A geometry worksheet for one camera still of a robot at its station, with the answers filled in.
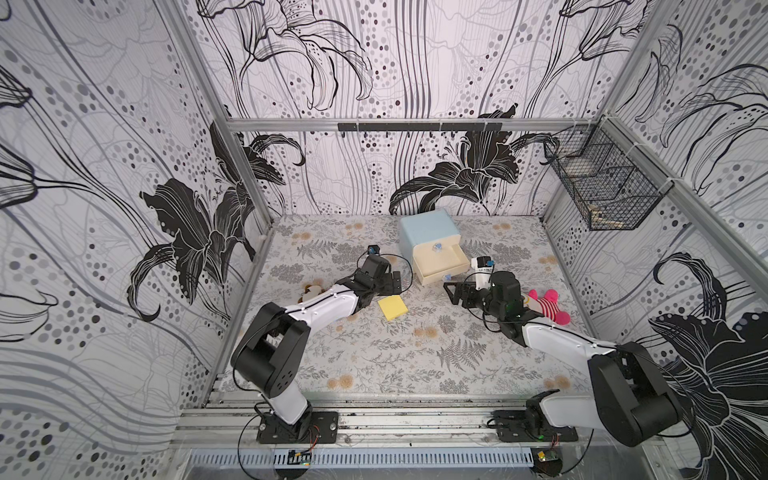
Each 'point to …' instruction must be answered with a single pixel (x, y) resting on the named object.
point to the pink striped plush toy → (549, 306)
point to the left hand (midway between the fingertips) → (387, 284)
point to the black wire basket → (612, 180)
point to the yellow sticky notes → (392, 307)
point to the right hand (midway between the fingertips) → (457, 281)
